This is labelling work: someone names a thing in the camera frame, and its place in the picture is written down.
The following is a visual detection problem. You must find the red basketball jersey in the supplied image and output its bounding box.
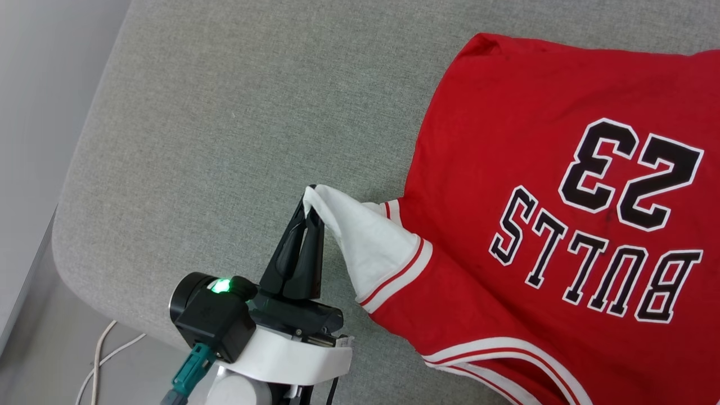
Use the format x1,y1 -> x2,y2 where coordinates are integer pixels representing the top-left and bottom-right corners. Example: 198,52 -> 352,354
304,33 -> 720,405

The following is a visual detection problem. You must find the teal left cable connector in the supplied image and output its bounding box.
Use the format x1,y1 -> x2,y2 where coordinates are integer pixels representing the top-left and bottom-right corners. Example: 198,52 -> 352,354
163,343 -> 217,405

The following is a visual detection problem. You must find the white floor cable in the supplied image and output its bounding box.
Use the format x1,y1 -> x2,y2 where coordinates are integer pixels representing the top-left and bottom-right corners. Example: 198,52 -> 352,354
75,333 -> 147,405
90,320 -> 118,405

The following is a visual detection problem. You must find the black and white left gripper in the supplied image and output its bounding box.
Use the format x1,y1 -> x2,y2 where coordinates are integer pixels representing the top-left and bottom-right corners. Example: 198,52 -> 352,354
217,198 -> 353,386

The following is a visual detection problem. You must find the grey fabric sofa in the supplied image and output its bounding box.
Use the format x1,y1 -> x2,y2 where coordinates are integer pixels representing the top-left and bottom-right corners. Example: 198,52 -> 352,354
52,0 -> 720,405

